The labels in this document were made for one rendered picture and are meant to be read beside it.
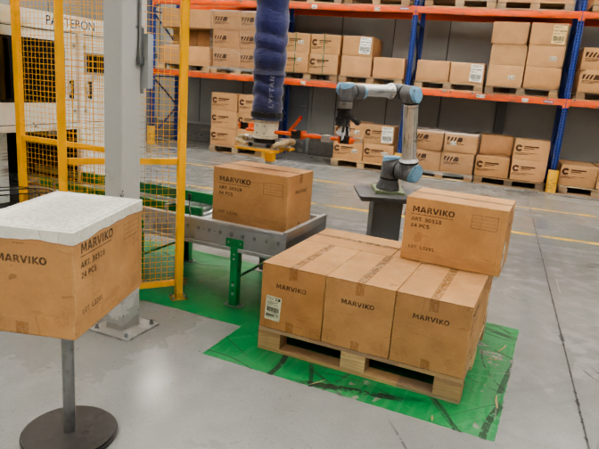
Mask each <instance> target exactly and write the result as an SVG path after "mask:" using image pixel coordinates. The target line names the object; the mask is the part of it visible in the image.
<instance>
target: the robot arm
mask: <svg viewBox="0 0 599 449"><path fill-rule="evenodd" d="M336 93H337V94H338V95H339V96H340V101H339V109H337V111H338V116H337V117H336V118H335V123H336V124H335V126H337V127H341V128H340V130H338V131H336V134H337V135H340V136H341V140H343V139H344V135H349V130H350V120H351V121H352V122H353V123H354V124H355V125H356V126H359V125H360V124H361V122H360V121H359V120H358V119H357V118H355V117H354V116H353V115H352V114H351V113H350V112H348V111H350V109H352V105H353V99H365V98H366V97H367V96H380V97H387V98H388V99H395V100H401V101H403V104H404V109H403V134H402V157H400V156H393V155H387V156H384V157H383V160H382V169H381V175H380V179H379V181H378V183H377V184H376V188H377V189H379V190H382V191H386V192H398V191H399V184H398V179H399V180H403V181H406V182H409V183H416V182H417V181H418V180H419V179H420V178H421V176H422V174H423V168H422V166H421V165H418V163H419V160H418V159H417V158H416V146H417V126H418V106H419V102H420V101H421V100H422V98H423V91H422V89H421V88H420V87H418V86H409V85H402V84H394V83H389V84H387V85H370V84H355V83H349V82H347V83H344V82H340V83H339V84H338V85H337V86H336Z"/></svg>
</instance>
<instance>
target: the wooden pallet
mask: <svg viewBox="0 0 599 449"><path fill-rule="evenodd" d="M486 320H487V317H486V319H485V322H484V323H483V326H482V329H481V331H480V335H479V337H478V340H477V343H476V345H475V348H474V349H473V352H472V356H471V359H470V362H469V363H468V366H467V369H466V371H465V374H464V377H463V379H462V380H461V379H458V378H455V377H451V376H447V375H444V374H441V373H437V372H434V371H428V370H424V369H421V368H418V367H414V366H411V365H407V364H404V363H398V362H394V361H391V360H389V359H384V358H380V357H378V356H374V355H369V354H365V353H361V352H357V351H355V350H351V349H347V348H344V347H338V346H335V345H331V344H328V343H324V342H321V341H317V340H314V339H308V338H305V337H301V336H298V335H294V334H291V333H288V332H284V331H279V330H275V329H271V328H268V327H265V326H261V325H259V326H258V347H259V348H263V349H265V350H269V351H272V352H276V353H278V354H282V355H287V356H291V357H294V358H298V359H300V360H304V361H307V362H311V363H316V364H319V365H323V366H325V367H329V368H332V369H335V370H338V371H344V372H347V373H350V374H354V375H357V376H360V377H363V378H367V379H370V380H375V381H379V382H381V383H385V384H388V385H391V386H394V387H398V388H403V389H406V390H410V391H413V392H416V393H419V394H423V395H426V396H431V397H435V398H438V399H441V400H444V401H448V402H450V403H454V404H459V403H460V401H461V398H462V394H463V389H464V379H465V376H466V374H467V372H468V370H472V367H473V364H474V361H475V356H476V350H477V345H478V343H479V340H482V339H483V336H484V331H485V326H486ZM287 337H290V338H294V339H300V340H303V341H307V342H310V343H313V344H317V345H320V346H323V347H329V348H333V349H336V350H340V351H341V359H340V358H336V357H333V356H329V355H324V354H320V353H317V352H314V351H310V350H307V349H304V348H300V347H295V346H292V345H288V344H286V339H287ZM370 359H373V360H376V361H379V362H383V363H388V364H392V365H396V366H398V367H402V368H406V369H409V370H412V371H418V372H421V373H425V374H429V375H431V376H434V381H433V384H430V383H426V382H423V381H419V380H414V379H410V378H408V377H404V376H401V375H397V374H394V373H391V372H387V371H382V370H378V369H375V368H372V367H369V362H370Z"/></svg>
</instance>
